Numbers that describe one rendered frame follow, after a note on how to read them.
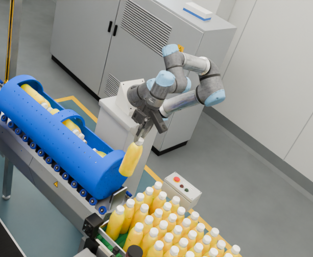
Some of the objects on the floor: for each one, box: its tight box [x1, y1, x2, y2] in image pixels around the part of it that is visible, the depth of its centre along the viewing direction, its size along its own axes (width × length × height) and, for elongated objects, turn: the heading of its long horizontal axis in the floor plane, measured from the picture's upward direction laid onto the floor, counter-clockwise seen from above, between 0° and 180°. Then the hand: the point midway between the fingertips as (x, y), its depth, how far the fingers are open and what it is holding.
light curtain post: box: [0, 0, 22, 158], centre depth 299 cm, size 6×6×170 cm
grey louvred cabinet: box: [50, 0, 237, 156], centre depth 432 cm, size 54×215×145 cm, turn 22°
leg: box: [2, 157, 14, 200], centre depth 292 cm, size 6×6×63 cm
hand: (139, 139), depth 179 cm, fingers closed on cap, 4 cm apart
